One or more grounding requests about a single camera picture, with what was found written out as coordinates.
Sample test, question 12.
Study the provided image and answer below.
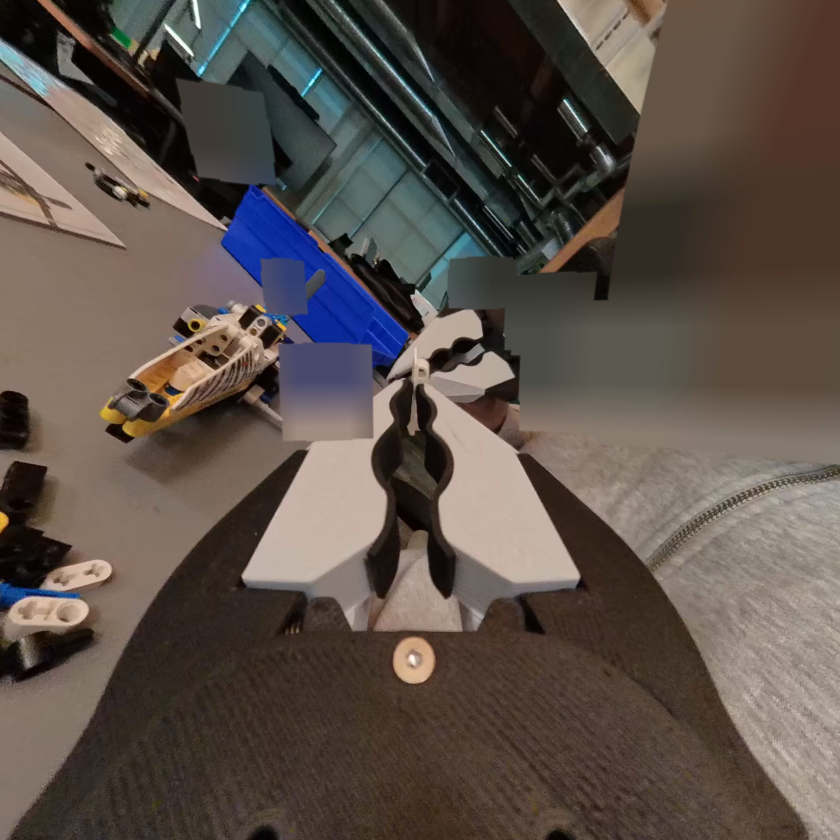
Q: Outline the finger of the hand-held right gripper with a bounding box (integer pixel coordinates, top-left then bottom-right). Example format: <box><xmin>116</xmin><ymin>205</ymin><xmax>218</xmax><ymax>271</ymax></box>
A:
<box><xmin>430</xmin><ymin>348</ymin><xmax>518</xmax><ymax>404</ymax></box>
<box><xmin>386</xmin><ymin>308</ymin><xmax>487</xmax><ymax>382</ymax></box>

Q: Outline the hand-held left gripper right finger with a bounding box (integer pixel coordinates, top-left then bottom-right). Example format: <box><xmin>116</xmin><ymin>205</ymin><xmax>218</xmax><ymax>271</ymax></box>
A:
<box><xmin>417</xmin><ymin>384</ymin><xmax>583</xmax><ymax>631</ymax></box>

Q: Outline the person's right forearm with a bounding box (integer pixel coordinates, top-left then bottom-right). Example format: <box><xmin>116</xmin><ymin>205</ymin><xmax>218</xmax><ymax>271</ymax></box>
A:
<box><xmin>493</xmin><ymin>407</ymin><xmax>532</xmax><ymax>450</ymax></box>

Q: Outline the white lego panel piece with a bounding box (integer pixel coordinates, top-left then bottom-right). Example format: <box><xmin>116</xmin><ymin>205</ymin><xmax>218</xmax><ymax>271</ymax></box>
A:
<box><xmin>410</xmin><ymin>348</ymin><xmax>431</xmax><ymax>437</ymax></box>

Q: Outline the lego plane model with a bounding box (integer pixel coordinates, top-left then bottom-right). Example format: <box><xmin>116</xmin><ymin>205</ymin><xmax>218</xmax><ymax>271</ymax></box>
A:
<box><xmin>100</xmin><ymin>269</ymin><xmax>327</xmax><ymax>442</ymax></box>

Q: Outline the white paper sheet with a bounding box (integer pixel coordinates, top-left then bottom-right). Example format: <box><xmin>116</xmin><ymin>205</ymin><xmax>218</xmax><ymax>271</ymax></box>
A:
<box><xmin>0</xmin><ymin>39</ymin><xmax>227</xmax><ymax>231</ymax></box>

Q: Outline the blue plastic bin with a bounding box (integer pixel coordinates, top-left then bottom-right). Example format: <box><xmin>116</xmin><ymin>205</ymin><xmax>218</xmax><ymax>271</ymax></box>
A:
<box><xmin>221</xmin><ymin>185</ymin><xmax>411</xmax><ymax>368</ymax></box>

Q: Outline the pile of loose lego parts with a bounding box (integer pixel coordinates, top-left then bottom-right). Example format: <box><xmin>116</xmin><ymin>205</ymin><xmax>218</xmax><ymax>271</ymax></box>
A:
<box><xmin>0</xmin><ymin>390</ymin><xmax>112</xmax><ymax>683</ymax></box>

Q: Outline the black backpack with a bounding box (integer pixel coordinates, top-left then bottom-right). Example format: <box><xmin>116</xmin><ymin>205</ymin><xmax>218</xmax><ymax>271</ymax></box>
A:
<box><xmin>344</xmin><ymin>249</ymin><xmax>424</xmax><ymax>332</ymax></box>

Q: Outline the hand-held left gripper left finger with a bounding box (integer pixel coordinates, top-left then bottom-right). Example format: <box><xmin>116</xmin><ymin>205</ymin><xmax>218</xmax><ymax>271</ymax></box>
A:
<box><xmin>241</xmin><ymin>382</ymin><xmax>416</xmax><ymax>631</ymax></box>

